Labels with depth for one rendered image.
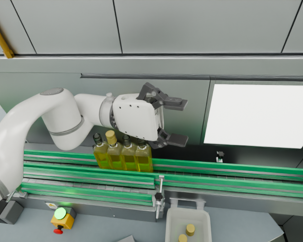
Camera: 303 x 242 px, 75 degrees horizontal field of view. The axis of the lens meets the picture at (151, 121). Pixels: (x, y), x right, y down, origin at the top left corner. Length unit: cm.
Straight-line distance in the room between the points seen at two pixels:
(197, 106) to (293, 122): 36
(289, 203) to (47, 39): 111
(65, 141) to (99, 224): 63
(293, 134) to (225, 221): 47
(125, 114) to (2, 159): 23
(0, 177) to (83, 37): 49
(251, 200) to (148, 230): 46
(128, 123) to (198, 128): 46
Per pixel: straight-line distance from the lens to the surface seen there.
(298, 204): 105
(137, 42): 68
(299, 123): 93
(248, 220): 105
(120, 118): 44
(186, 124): 82
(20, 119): 40
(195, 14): 64
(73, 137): 47
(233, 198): 95
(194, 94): 73
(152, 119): 40
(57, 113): 43
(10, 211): 116
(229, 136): 90
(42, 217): 115
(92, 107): 47
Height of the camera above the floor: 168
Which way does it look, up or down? 43 degrees down
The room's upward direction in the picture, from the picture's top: 5 degrees counter-clockwise
